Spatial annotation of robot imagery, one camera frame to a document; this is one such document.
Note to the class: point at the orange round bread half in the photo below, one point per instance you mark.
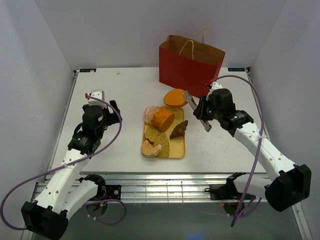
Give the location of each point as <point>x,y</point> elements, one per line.
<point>174,98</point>

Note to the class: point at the red paper bag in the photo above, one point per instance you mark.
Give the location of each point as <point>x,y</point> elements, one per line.
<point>187,64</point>

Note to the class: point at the pink sugared donut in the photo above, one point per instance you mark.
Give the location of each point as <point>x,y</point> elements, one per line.
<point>148,113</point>

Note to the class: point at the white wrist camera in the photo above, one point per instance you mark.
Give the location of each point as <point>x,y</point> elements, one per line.
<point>98,94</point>
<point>213,85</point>

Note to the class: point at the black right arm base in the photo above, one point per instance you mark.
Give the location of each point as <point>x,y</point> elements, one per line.
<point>223,192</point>

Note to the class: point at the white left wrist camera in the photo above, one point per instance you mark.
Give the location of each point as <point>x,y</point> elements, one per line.
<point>98,94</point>

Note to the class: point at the pale orange crescent bread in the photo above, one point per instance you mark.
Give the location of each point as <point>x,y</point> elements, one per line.
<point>150,151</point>

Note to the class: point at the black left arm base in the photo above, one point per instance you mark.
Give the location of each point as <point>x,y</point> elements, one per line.
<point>111,192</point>

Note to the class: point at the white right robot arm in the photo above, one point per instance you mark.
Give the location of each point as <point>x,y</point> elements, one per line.
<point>287,183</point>

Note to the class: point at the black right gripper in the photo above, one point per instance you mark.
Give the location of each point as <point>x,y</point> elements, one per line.
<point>199,112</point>

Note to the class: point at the aluminium table frame rail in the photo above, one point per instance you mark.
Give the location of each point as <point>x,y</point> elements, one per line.
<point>164,188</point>

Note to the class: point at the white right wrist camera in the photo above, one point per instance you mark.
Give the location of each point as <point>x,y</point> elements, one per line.
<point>213,85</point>

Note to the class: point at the orange bread loaf chunk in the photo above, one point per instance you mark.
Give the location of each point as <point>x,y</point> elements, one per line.
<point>162,119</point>

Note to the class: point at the stainless steel kitchen tongs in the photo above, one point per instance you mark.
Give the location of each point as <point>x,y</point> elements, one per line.
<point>196,110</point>

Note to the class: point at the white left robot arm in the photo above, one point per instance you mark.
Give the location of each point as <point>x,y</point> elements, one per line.
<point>49,214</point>

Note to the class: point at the yellow plastic tray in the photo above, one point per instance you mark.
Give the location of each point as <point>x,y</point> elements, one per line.
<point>177,145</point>

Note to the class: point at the speckled bread slice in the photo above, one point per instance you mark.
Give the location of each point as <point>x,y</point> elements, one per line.
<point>163,140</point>
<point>151,134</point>

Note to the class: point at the brown chocolate croissant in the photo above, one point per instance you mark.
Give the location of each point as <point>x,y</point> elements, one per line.
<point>179,130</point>

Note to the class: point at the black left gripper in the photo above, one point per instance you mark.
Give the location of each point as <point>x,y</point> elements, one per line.
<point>113,118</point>

